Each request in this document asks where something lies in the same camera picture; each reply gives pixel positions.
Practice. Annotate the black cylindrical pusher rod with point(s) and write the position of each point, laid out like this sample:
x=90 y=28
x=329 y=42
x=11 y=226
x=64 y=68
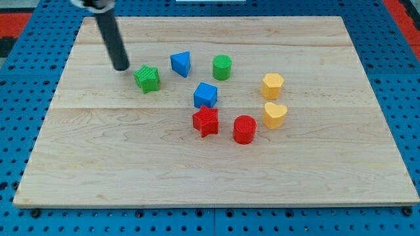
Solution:
x=113 y=41

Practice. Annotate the silver rod mount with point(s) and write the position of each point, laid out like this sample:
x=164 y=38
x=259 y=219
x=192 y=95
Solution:
x=95 y=6

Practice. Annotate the green star block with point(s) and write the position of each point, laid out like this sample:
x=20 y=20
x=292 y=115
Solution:
x=147 y=78

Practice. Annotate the blue cube block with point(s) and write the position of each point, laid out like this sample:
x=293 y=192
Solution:
x=205 y=95

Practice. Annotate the red star block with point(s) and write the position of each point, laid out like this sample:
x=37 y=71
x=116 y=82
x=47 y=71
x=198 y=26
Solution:
x=206 y=121

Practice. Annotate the blue triangle block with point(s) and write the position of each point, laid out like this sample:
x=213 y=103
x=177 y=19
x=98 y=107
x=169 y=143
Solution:
x=180 y=63

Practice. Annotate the green cylinder block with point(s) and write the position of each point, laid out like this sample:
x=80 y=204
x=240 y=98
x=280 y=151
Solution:
x=222 y=65

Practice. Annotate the light wooden board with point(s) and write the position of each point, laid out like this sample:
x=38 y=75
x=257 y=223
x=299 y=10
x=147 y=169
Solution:
x=106 y=144

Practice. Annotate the red cylinder block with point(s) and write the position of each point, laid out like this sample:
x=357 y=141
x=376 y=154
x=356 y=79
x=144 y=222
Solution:
x=244 y=129

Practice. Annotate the yellow hexagon block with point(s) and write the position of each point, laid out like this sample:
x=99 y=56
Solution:
x=272 y=84

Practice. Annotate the yellow heart block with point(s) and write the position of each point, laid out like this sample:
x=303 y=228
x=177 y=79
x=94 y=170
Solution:
x=274 y=115

